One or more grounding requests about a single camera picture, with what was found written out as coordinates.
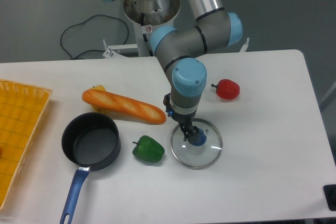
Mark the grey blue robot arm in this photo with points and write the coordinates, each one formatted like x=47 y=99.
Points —
x=178 y=52

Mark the yellow plastic basket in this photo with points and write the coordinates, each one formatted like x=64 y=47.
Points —
x=22 y=106

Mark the green bell pepper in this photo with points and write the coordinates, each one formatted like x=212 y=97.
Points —
x=148 y=149

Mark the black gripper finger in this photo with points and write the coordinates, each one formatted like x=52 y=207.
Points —
x=190 y=132

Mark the white metal bracket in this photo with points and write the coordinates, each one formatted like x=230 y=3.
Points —
x=127 y=50
x=245 y=45

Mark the white metal bracket left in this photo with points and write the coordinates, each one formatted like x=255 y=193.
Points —
x=127 y=50

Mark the red bell pepper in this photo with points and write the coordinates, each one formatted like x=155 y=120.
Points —
x=227 y=89

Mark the yellow bell pepper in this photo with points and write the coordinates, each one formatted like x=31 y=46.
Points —
x=99 y=87

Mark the glass pot lid blue knob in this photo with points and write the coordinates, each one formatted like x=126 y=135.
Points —
x=201 y=156

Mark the white metal bracket right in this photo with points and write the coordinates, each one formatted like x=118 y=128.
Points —
x=245 y=45

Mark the black saucepan blue handle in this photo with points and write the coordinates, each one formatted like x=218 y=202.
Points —
x=91 y=141

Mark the black corner device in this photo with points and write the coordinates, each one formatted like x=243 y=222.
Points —
x=330 y=196

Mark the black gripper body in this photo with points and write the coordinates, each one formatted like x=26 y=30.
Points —
x=183 y=116

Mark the long orange bread loaf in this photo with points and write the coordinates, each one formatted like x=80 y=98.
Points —
x=124 y=105

